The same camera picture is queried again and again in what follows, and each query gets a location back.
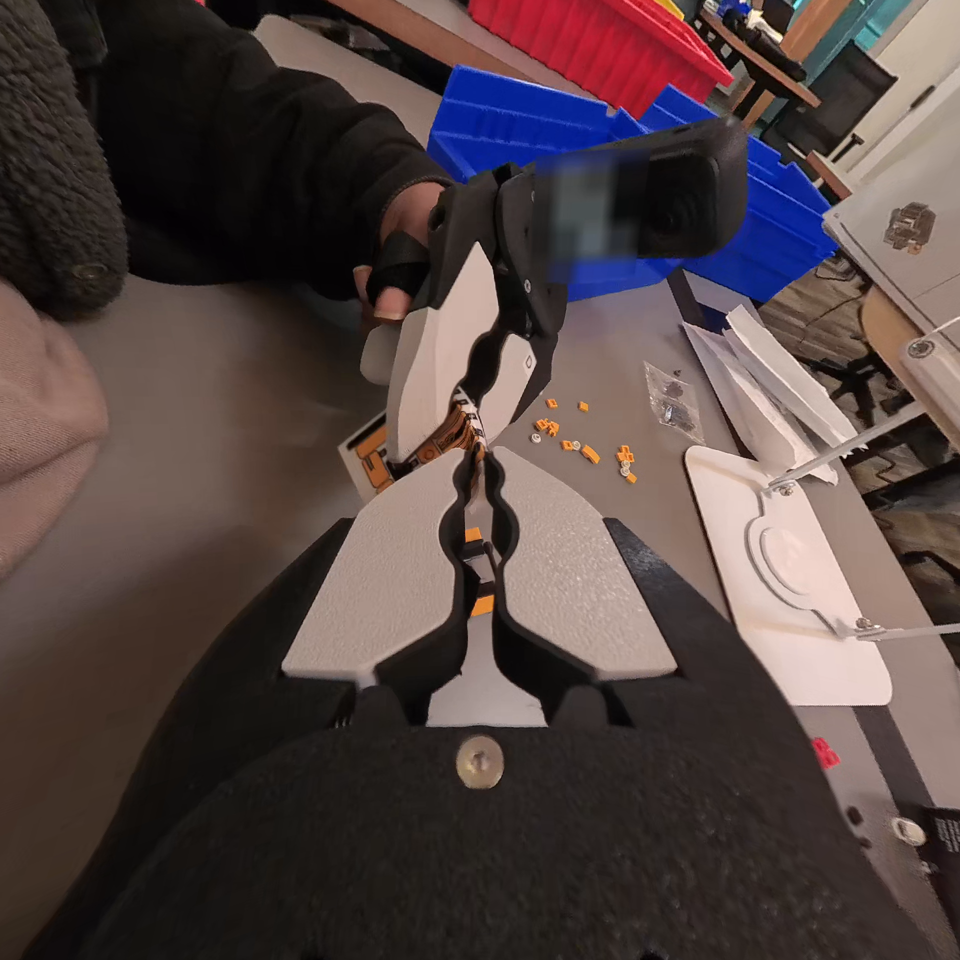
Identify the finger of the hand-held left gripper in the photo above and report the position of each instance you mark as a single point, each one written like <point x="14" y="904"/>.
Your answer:
<point x="439" y="360"/>
<point x="510" y="382"/>

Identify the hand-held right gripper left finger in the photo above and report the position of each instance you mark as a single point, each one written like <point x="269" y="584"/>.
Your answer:
<point x="390" y="585"/>

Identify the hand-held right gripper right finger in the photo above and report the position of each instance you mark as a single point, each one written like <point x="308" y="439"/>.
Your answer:
<point x="585" y="592"/>

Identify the lego instruction booklet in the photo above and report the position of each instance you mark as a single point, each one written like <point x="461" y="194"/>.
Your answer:
<point x="375" y="469"/>

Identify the person's left forearm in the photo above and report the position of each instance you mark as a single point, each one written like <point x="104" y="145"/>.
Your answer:
<point x="262" y="150"/>

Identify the group of orange lego pieces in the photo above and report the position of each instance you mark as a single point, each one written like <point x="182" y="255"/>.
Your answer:
<point x="590" y="454"/>

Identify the small red lego piece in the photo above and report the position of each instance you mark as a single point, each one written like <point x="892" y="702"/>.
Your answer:
<point x="826" y="754"/>

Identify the person's left hand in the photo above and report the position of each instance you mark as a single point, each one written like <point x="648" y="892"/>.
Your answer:
<point x="409" y="214"/>

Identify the blue plastic bin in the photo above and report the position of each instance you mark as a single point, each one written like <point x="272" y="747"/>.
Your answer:
<point x="772" y="225"/>
<point x="510" y="127"/>

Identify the wooden desk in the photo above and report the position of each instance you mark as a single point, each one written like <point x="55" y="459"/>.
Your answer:
<point x="765" y="67"/>

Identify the clear plastic parts bag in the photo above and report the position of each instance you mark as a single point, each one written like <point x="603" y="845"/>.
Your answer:
<point x="675" y="401"/>

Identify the red plastic bin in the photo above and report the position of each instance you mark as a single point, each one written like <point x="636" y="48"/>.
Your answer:
<point x="600" y="45"/>

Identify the black office chair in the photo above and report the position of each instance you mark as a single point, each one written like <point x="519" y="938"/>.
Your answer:
<point x="847" y="97"/>

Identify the grey flat panel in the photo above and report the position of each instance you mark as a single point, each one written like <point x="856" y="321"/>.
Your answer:
<point x="877" y="277"/>

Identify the pink hooded garment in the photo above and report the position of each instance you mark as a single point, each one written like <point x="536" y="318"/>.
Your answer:
<point x="45" y="420"/>

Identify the black fleece jacket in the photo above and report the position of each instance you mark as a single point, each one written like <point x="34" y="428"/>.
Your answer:
<point x="52" y="150"/>

